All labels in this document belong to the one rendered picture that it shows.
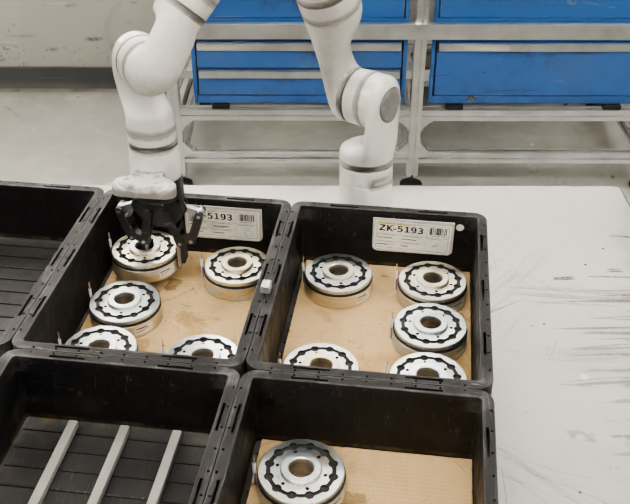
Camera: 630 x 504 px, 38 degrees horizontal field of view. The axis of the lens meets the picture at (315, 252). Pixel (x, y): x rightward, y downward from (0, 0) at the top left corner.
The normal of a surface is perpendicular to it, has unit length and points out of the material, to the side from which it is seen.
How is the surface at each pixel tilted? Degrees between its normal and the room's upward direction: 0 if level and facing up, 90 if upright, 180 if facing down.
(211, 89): 90
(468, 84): 90
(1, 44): 90
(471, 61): 90
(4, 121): 0
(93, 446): 0
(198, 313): 0
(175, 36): 75
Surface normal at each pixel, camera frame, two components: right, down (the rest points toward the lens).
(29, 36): 0.00, 0.56
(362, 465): 0.00, -0.83
